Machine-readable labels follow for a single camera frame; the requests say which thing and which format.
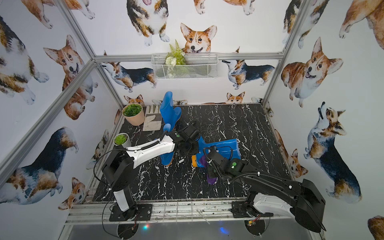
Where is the blue rubber boot back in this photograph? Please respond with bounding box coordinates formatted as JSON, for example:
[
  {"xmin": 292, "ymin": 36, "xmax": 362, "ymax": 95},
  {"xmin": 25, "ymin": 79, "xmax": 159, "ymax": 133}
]
[{"xmin": 192, "ymin": 137, "xmax": 241, "ymax": 168}]

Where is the blue rubber boot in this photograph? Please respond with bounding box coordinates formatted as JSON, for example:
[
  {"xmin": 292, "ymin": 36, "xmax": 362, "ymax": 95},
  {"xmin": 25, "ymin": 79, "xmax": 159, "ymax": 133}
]
[
  {"xmin": 160, "ymin": 91, "xmax": 182, "ymax": 132},
  {"xmin": 192, "ymin": 137, "xmax": 241, "ymax": 168},
  {"xmin": 161, "ymin": 124, "xmax": 175, "ymax": 166}
]

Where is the purple cloth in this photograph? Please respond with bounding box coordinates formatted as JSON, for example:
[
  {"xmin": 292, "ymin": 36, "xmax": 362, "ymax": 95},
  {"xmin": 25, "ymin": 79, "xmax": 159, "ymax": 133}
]
[{"xmin": 199, "ymin": 156, "xmax": 218, "ymax": 185}]

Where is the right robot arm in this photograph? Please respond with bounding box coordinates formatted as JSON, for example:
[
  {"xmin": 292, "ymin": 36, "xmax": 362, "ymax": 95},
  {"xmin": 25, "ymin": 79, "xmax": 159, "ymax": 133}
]
[{"xmin": 203, "ymin": 147, "xmax": 326, "ymax": 233}]

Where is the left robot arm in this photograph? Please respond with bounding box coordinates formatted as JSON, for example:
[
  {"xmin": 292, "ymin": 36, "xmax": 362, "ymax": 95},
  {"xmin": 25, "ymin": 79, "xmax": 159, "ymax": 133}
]
[{"xmin": 102, "ymin": 121, "xmax": 201, "ymax": 213}]

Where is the pink ribbed plant pot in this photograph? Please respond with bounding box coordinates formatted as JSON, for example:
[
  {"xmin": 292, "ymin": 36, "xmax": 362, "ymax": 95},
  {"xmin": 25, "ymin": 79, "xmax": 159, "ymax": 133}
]
[{"xmin": 122, "ymin": 104, "xmax": 145, "ymax": 126}]

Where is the green plant in pink pot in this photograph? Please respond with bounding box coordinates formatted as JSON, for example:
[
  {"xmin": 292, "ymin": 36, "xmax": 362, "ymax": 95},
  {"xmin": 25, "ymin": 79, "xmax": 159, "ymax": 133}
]
[{"xmin": 123, "ymin": 104, "xmax": 143, "ymax": 117}]

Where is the small white plant pot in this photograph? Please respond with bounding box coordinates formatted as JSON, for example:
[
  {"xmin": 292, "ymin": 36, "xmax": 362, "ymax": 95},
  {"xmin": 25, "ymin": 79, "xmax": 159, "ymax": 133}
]
[{"xmin": 113, "ymin": 133, "xmax": 132, "ymax": 149}]

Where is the green moss in white pot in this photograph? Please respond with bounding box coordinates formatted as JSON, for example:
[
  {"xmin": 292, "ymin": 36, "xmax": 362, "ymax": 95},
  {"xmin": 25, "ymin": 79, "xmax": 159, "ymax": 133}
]
[{"xmin": 114, "ymin": 134, "xmax": 128, "ymax": 146}]

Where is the fern with white flower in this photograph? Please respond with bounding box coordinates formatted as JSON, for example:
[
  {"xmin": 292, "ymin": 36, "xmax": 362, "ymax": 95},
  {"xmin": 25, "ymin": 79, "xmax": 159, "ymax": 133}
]
[{"xmin": 165, "ymin": 41, "xmax": 187, "ymax": 79}]

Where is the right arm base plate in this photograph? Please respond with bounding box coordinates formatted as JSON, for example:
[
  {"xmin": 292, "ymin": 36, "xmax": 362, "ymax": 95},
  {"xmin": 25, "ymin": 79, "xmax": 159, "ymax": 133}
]
[{"xmin": 230, "ymin": 201, "xmax": 274, "ymax": 219}]

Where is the white wire wall basket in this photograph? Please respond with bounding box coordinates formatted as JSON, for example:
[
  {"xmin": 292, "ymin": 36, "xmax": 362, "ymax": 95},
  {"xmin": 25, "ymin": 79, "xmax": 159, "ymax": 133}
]
[{"xmin": 151, "ymin": 53, "xmax": 219, "ymax": 80}]

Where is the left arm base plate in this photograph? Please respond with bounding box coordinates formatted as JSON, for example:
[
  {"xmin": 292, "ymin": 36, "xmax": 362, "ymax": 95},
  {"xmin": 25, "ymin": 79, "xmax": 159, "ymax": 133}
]
[{"xmin": 109, "ymin": 204, "xmax": 153, "ymax": 222}]

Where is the aluminium front rail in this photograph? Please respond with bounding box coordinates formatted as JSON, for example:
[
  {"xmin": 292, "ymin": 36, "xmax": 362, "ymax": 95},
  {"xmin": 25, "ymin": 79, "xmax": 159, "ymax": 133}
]
[{"xmin": 64, "ymin": 197, "xmax": 301, "ymax": 226}]

